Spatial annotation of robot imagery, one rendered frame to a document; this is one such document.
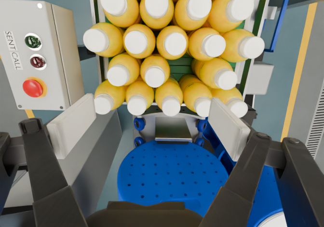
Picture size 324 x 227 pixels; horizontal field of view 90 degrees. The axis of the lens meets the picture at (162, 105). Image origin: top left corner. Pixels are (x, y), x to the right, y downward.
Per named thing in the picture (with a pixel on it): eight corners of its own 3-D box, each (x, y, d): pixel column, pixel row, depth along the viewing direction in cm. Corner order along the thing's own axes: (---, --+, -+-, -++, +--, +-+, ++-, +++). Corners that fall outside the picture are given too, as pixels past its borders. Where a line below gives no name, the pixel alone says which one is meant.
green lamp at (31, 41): (29, 48, 29) (24, 48, 28) (26, 34, 29) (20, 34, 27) (41, 48, 30) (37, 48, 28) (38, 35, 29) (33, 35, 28)
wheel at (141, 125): (140, 134, 50) (145, 131, 51) (140, 121, 48) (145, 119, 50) (132, 127, 53) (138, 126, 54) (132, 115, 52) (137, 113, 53)
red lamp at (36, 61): (34, 67, 31) (29, 68, 30) (31, 55, 30) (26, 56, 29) (46, 68, 31) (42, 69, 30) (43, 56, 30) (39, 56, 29)
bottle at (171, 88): (151, 82, 53) (148, 103, 35) (168, 68, 51) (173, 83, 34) (164, 98, 55) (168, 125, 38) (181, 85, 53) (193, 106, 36)
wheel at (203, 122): (195, 133, 52) (201, 135, 51) (197, 120, 50) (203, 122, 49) (201, 127, 55) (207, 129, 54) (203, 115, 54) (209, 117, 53)
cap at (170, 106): (158, 103, 36) (158, 107, 34) (171, 92, 35) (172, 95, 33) (168, 115, 37) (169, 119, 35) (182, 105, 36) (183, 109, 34)
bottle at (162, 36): (152, 44, 48) (148, 47, 31) (166, 23, 46) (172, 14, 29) (170, 59, 50) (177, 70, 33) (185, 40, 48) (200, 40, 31)
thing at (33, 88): (28, 95, 33) (24, 97, 32) (23, 78, 31) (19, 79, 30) (47, 96, 33) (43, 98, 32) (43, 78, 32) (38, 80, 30)
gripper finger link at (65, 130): (64, 160, 12) (54, 160, 12) (96, 117, 19) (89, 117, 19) (56, 125, 11) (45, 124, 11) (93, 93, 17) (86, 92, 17)
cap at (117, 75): (128, 84, 34) (127, 86, 32) (110, 83, 34) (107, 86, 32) (128, 65, 32) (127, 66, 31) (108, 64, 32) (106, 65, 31)
